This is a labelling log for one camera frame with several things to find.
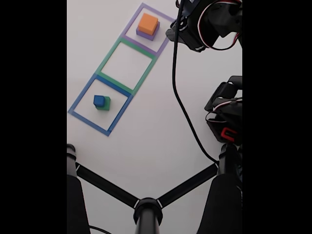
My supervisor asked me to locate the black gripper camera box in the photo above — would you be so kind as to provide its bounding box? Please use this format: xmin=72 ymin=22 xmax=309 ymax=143
xmin=175 ymin=0 xmax=202 ymax=19

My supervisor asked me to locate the purple cube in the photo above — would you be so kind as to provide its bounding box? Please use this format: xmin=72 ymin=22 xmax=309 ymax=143
xmin=136 ymin=20 xmax=160 ymax=41

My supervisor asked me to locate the orange cube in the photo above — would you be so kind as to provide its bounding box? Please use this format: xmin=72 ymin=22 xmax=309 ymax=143
xmin=138 ymin=13 xmax=159 ymax=35

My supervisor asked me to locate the red white servo wire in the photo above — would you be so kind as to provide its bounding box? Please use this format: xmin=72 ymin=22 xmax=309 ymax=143
xmin=197 ymin=0 xmax=242 ymax=51

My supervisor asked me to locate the blue square frame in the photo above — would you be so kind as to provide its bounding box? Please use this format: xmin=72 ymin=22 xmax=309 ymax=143
xmin=67 ymin=74 xmax=134 ymax=137

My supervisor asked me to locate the thick black camera cable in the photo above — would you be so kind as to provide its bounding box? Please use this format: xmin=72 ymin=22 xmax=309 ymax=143
xmin=172 ymin=0 xmax=219 ymax=164

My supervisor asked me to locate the green square frame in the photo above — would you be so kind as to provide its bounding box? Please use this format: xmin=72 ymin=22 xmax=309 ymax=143
xmin=96 ymin=38 xmax=157 ymax=95

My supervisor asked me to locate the green cube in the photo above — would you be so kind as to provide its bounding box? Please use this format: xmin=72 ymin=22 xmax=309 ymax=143
xmin=96 ymin=96 xmax=112 ymax=111

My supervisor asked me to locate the black tripod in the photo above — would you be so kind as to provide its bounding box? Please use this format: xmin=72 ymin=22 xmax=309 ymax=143
xmin=67 ymin=143 xmax=243 ymax=234

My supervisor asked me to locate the thin black cable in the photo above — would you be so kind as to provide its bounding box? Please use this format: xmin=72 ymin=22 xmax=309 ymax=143
xmin=88 ymin=226 xmax=112 ymax=234

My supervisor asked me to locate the purple square frame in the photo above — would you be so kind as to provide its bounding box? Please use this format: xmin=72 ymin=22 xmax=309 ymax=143
xmin=121 ymin=2 xmax=176 ymax=58

